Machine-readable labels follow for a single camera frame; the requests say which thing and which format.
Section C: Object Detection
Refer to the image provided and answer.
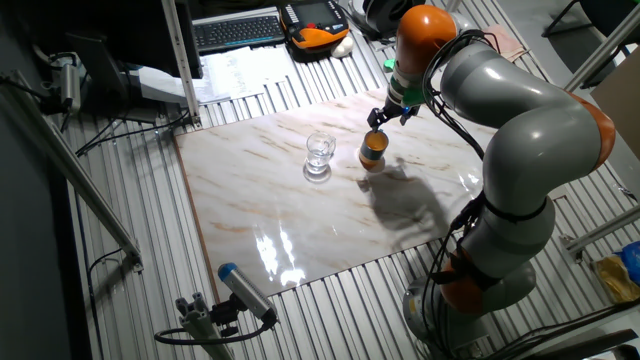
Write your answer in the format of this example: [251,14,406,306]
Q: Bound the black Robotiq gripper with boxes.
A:
[367,92,421,134]

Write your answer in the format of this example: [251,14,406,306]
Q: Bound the clear glass mug with water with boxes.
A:
[303,131,337,176]

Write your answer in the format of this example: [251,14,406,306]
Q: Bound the orange cup with blue band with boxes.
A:
[358,129,390,172]

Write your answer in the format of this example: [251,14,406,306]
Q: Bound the white rounded object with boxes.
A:
[330,35,355,59]

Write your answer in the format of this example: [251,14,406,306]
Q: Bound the orange black teach pendant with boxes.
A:
[278,0,350,51]

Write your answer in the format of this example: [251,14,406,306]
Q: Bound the pink cloth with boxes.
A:
[482,23,530,64]

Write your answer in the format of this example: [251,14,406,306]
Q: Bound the white marble pattern board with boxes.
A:
[173,87,569,304]

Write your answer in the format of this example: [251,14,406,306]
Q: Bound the white printed paper sheet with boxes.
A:
[199,49,251,104]

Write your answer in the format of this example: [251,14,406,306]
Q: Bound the black computer keyboard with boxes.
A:
[192,13,286,55]

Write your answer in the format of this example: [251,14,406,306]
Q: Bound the brown cardboard box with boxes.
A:
[589,59,640,161]

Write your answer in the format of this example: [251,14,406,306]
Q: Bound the black office chair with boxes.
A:
[541,0,640,90]

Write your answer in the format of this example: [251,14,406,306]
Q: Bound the yellow plastic bag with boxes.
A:
[592,254,640,304]

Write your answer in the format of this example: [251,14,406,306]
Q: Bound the blue plastic bag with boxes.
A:
[617,241,640,286]

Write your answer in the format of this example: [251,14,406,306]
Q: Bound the green camera mount plate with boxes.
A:
[383,58,426,107]

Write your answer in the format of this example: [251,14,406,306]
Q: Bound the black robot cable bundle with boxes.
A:
[419,28,489,360]

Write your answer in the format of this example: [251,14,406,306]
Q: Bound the aluminium slanted frame bar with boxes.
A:
[562,2,640,94]

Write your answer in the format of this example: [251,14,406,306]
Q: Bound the aluminium upright frame post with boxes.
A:
[160,0,202,126]

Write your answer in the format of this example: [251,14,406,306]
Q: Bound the silver camera with blue cap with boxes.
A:
[217,262,279,324]

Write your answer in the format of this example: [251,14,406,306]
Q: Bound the aluminium low frame bar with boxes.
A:
[559,204,640,264]

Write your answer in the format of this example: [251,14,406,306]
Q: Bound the black camera clamp bracket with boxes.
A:
[209,294,246,337]

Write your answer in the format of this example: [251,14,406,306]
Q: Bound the aluminium profile camera stand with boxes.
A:
[174,292,236,360]

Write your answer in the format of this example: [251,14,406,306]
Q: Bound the black camera cable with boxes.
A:
[153,319,276,346]

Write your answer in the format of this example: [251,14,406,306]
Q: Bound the aluminium diagonal frame beam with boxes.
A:
[0,69,144,274]

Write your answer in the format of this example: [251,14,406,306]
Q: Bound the silver camera on bracket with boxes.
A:
[49,52,82,115]

